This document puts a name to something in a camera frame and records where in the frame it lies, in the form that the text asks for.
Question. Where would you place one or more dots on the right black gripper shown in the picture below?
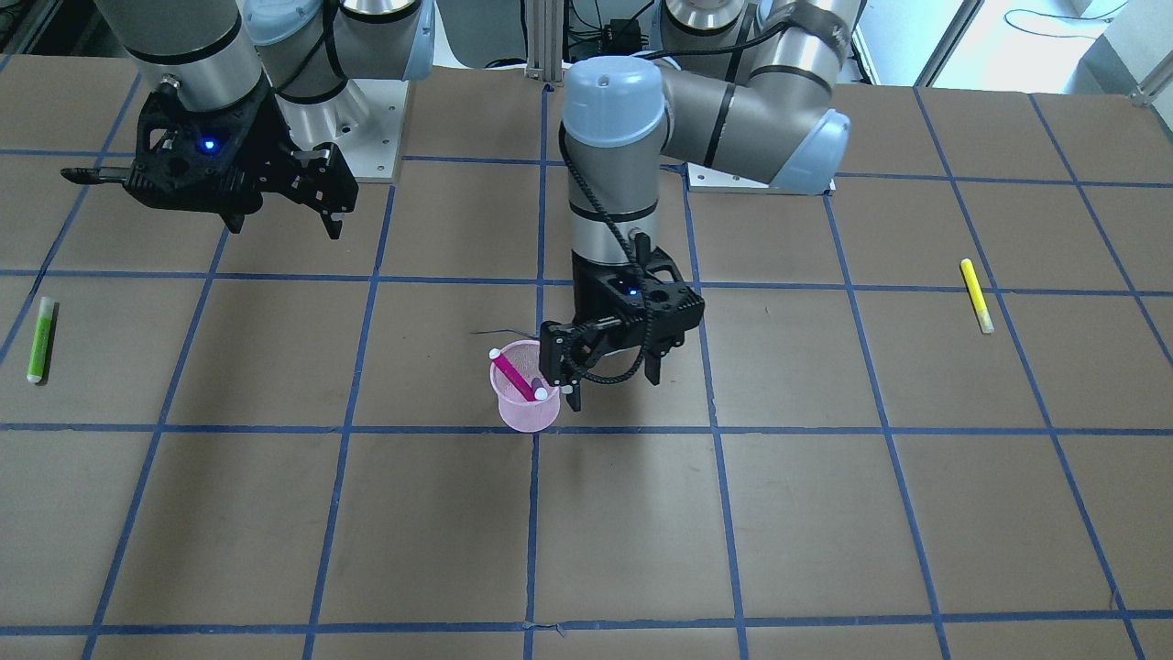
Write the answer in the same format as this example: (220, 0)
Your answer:
(264, 154)

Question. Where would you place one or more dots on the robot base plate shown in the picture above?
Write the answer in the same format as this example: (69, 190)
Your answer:
(376, 137)

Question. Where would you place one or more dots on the pink pen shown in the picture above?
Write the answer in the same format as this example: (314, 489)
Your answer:
(527, 391)

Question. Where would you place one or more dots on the yellow pen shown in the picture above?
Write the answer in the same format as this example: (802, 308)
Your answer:
(976, 296)

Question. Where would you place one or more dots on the pink mesh cup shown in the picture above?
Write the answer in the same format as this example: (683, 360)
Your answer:
(526, 402)

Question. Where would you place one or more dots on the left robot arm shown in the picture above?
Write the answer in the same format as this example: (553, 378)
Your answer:
(743, 87)

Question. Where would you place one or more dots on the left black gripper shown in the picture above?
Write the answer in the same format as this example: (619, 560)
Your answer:
(594, 295)

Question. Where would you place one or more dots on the aluminium frame post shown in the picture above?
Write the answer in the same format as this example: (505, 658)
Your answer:
(544, 34)

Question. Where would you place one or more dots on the black power adapter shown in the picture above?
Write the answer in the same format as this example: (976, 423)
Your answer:
(622, 36)

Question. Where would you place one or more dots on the green pen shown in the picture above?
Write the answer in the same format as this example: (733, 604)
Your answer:
(43, 332)

